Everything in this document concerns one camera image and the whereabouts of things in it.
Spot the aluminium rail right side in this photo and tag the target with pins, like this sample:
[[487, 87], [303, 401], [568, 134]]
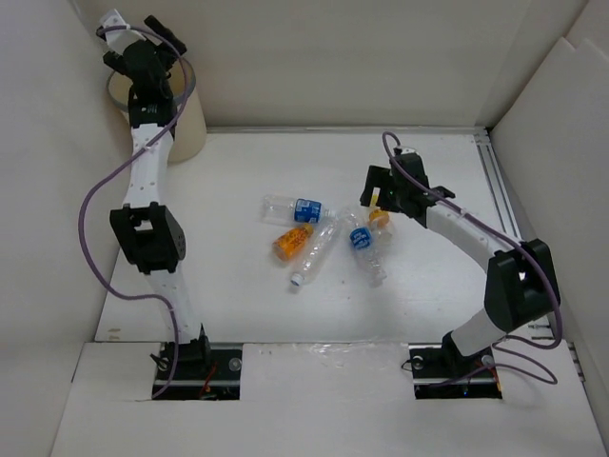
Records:
[[495, 182]]

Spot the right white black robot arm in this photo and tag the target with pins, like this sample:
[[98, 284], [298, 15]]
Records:
[[521, 284]]

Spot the clear bottle white cap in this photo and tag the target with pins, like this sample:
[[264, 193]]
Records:
[[313, 259]]

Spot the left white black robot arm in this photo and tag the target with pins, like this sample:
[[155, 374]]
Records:
[[147, 232]]

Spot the clear bottle blue label horizontal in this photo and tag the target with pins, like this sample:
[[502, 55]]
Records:
[[288, 211]]

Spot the clear bottle blue label diagonal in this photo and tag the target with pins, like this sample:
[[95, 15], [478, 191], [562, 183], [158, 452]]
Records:
[[363, 246]]

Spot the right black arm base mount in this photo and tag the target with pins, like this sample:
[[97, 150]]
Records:
[[436, 375]]

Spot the clear bottle yellow cap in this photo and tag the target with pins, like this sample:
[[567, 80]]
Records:
[[379, 222]]

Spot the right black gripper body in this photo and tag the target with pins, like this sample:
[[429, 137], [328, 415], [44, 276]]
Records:
[[398, 193]]

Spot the orange bottle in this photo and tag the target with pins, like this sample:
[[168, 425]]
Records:
[[292, 242]]

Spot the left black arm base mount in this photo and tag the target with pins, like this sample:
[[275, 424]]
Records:
[[217, 378]]

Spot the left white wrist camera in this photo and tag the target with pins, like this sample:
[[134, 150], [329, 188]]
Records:
[[116, 31]]

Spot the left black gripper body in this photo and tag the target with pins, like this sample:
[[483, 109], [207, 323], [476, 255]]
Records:
[[166, 63]]

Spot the cream bin with grey rim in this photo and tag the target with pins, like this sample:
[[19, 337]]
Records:
[[191, 132]]

